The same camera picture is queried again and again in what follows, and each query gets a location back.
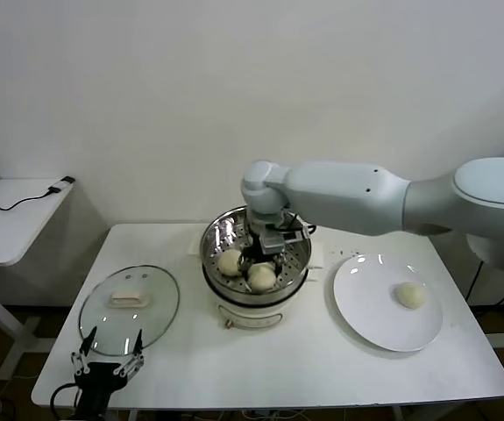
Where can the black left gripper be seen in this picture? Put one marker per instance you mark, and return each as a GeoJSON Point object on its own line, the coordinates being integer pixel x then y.
{"type": "Point", "coordinates": [96, 386]}

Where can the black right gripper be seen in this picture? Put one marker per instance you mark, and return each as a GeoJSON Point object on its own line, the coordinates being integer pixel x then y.
{"type": "Point", "coordinates": [253, 250]}

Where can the white steamed baozi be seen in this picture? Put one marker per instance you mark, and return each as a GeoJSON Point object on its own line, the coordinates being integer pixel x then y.
{"type": "Point", "coordinates": [229, 263]}
{"type": "Point", "coordinates": [410, 295]}
{"type": "Point", "coordinates": [261, 278]}

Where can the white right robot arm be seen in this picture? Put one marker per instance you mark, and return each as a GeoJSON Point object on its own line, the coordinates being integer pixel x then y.
{"type": "Point", "coordinates": [343, 193]}

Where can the steel steamer basket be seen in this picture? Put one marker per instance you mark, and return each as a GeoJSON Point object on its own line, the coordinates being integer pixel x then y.
{"type": "Point", "coordinates": [214, 237]}

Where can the white round plate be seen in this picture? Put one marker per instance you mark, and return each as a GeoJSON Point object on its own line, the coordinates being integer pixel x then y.
{"type": "Point", "coordinates": [365, 307]}

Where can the white side table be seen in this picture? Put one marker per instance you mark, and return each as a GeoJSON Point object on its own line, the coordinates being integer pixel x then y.
{"type": "Point", "coordinates": [15, 237]}

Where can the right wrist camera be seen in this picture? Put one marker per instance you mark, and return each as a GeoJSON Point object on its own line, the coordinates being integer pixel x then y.
{"type": "Point", "coordinates": [272, 243]}

